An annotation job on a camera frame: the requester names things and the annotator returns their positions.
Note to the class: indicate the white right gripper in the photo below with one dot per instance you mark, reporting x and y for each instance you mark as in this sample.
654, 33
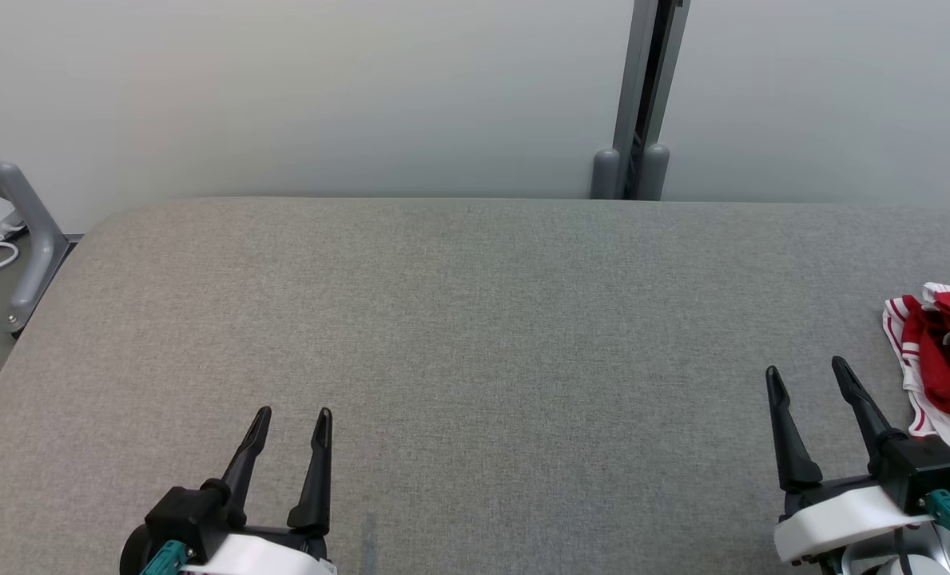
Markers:
842, 511

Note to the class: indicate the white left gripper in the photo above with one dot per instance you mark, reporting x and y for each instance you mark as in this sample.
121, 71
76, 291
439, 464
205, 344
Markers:
267, 555

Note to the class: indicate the red white number 23 jersey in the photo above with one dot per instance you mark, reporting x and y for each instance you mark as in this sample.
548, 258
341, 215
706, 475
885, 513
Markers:
898, 327

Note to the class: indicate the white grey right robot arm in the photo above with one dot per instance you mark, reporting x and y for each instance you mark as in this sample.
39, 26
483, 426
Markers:
946, 551

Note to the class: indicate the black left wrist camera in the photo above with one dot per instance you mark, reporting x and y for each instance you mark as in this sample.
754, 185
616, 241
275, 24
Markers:
187, 511

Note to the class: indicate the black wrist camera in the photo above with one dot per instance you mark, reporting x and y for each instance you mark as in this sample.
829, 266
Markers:
187, 511
922, 467

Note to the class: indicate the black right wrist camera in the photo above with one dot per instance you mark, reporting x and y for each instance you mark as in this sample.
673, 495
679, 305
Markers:
922, 467

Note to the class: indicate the grey metal frame leg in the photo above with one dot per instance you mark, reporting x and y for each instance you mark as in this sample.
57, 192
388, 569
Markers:
35, 247

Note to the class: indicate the grey partition post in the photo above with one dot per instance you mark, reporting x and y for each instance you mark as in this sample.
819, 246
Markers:
630, 80

